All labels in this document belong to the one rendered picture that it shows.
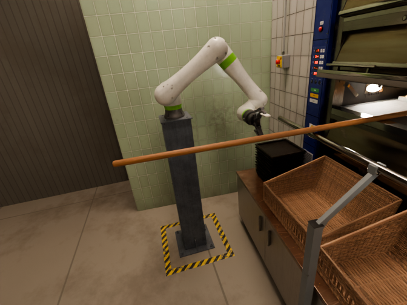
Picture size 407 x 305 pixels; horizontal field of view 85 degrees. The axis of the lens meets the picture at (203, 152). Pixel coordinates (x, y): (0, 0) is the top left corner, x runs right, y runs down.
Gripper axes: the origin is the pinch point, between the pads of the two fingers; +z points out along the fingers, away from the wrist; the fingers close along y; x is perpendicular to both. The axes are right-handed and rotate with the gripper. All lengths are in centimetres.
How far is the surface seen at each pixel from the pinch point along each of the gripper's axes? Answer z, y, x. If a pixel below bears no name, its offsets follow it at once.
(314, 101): -34, -1, -53
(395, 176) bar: 57, 2, -18
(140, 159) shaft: 14, 0, 68
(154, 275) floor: -22, 119, 84
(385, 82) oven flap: 26, -22, -41
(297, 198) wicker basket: -8, 60, -28
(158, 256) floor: -40, 119, 81
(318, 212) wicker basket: 8, 60, -33
